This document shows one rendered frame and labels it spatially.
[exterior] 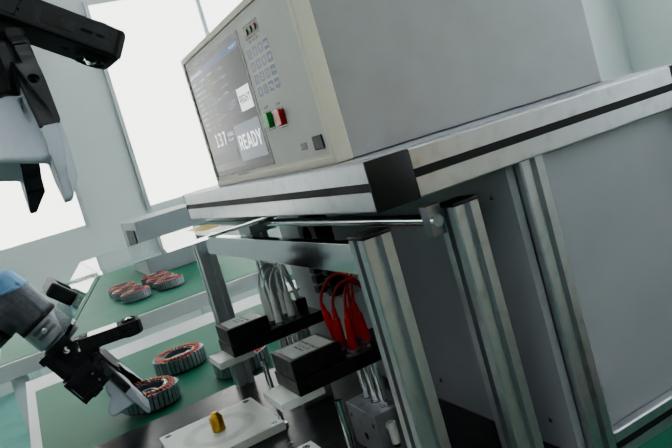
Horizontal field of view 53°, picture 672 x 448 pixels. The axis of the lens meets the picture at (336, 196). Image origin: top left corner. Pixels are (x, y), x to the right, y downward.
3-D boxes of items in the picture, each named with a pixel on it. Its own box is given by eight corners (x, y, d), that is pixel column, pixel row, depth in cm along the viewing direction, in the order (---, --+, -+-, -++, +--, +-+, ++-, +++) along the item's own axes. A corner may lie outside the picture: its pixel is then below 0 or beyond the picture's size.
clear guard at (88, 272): (65, 336, 79) (49, 288, 78) (53, 312, 100) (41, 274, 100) (310, 247, 93) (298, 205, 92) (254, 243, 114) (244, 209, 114)
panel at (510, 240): (579, 456, 68) (503, 167, 65) (314, 348, 127) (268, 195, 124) (587, 450, 68) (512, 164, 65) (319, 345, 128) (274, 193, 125)
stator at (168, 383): (121, 423, 120) (116, 403, 119) (120, 404, 130) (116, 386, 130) (184, 404, 123) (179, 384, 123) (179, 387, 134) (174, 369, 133)
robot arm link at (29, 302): (-28, 299, 121) (9, 263, 123) (21, 339, 123) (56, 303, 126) (-34, 302, 113) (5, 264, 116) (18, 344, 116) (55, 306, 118)
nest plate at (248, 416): (183, 479, 88) (181, 470, 88) (161, 445, 101) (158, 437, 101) (286, 429, 94) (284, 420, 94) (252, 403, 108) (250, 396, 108)
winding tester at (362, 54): (336, 164, 68) (279, -37, 66) (218, 186, 108) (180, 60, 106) (604, 81, 85) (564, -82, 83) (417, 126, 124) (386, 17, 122)
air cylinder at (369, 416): (386, 460, 78) (373, 416, 77) (356, 441, 84) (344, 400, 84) (422, 441, 80) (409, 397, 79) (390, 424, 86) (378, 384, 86)
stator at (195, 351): (151, 372, 150) (146, 356, 149) (199, 352, 155) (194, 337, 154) (163, 382, 140) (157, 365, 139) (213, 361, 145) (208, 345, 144)
